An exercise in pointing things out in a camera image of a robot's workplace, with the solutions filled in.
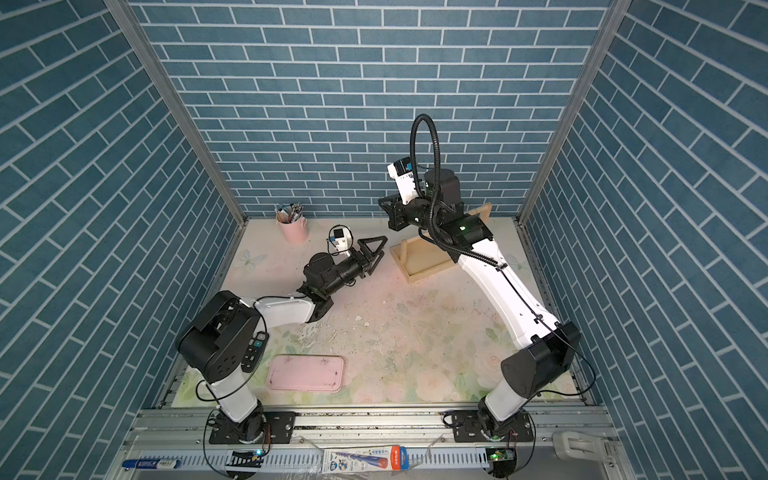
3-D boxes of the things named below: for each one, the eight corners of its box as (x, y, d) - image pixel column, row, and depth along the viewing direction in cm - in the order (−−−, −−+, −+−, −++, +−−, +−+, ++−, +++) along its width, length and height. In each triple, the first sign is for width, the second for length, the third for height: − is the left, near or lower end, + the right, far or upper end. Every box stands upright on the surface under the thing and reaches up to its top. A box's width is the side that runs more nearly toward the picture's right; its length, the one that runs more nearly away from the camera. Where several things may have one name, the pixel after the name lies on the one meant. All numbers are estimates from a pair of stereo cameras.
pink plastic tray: (264, 392, 81) (260, 389, 79) (273, 358, 87) (270, 354, 85) (342, 392, 81) (341, 389, 79) (346, 358, 87) (345, 354, 85)
